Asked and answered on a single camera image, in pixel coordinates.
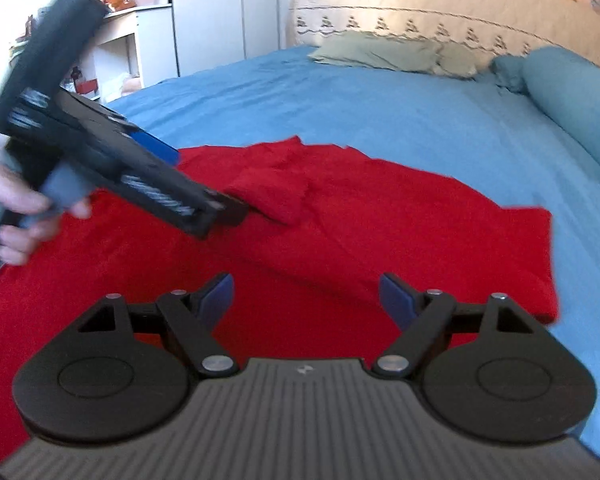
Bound person's left hand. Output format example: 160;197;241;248
0;148;93;267

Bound blue rolled duvet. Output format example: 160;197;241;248
489;47;600;165

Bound red knit sweater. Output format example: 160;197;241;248
0;138;558;461

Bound blue bed sheet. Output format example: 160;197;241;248
112;47;600;454

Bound beige quilted headboard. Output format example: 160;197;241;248
285;0;600;66

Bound orange item on desk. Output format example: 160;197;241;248
102;0;137;12

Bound green pillow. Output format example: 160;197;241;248
309;32;479;79

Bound white shelf desk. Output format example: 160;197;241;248
61;4;180;103

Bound white grey wardrobe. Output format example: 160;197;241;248
170;0;279;76

